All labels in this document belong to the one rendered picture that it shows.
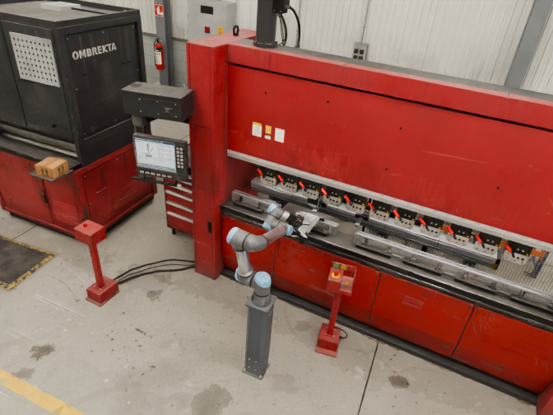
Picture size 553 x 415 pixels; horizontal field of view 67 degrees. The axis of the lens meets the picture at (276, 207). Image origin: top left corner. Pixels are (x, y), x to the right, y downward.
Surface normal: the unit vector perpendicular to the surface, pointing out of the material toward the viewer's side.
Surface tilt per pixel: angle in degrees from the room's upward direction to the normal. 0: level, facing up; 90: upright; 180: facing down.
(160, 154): 90
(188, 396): 0
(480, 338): 90
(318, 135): 90
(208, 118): 90
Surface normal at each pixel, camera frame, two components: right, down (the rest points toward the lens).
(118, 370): 0.07, -0.84
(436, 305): -0.45, 0.45
